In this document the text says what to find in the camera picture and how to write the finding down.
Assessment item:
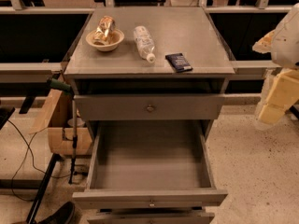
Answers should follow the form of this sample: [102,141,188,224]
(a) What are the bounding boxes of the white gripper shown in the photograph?
[258,70,299,124]

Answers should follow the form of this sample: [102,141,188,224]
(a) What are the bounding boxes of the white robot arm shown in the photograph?
[252,4,299,125]

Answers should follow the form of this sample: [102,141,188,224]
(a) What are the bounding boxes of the grey drawer cabinet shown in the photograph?
[64,7,234,217]

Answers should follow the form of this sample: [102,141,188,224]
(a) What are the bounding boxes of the open middle drawer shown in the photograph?
[73,120,227,209]

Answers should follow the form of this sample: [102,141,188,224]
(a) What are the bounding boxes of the closed top drawer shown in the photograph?
[75,94,224,121]

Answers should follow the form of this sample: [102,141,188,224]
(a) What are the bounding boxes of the bottom drawer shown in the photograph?
[87,211,215,224]

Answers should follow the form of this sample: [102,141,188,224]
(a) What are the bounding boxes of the clear plastic water bottle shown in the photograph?
[134,26,156,63]

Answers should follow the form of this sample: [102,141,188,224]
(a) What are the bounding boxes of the beige ceramic bowl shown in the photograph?
[86,29,124,52]

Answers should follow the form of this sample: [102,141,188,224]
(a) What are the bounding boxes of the crumpled orange snack bag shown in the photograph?
[93,16,115,45]

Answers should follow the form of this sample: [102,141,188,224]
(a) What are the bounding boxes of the black stand leg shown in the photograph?
[25,154,61,224]

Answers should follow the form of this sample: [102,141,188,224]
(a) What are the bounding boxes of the black shoe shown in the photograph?
[37,202,75,224]

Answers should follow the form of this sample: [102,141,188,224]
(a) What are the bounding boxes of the green handled pole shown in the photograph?
[47,77,78,184]

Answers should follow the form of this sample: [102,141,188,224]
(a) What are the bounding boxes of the black floor cable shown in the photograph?
[7,119,72,202]

